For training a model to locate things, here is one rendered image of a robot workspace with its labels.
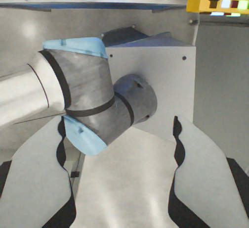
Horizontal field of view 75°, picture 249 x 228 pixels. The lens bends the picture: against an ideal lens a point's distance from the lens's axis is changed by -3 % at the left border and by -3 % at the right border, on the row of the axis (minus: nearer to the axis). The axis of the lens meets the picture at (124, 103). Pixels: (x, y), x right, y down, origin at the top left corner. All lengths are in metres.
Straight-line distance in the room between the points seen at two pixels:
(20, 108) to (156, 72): 0.31
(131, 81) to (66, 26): 1.20
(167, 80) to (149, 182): 2.24
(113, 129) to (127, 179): 2.12
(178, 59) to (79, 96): 0.23
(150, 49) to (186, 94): 0.14
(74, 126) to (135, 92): 0.18
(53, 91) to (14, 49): 1.51
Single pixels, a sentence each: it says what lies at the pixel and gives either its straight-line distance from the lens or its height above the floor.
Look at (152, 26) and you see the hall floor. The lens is 1.57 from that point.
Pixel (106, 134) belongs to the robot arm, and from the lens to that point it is 0.37.
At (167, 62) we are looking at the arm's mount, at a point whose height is 1.15.
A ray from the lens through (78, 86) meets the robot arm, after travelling 0.30.
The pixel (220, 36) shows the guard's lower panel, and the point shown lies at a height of 0.40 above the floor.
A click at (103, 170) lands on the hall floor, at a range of 2.35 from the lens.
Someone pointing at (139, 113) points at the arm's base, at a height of 1.16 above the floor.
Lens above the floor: 1.54
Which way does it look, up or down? 63 degrees down
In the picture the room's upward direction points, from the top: 173 degrees clockwise
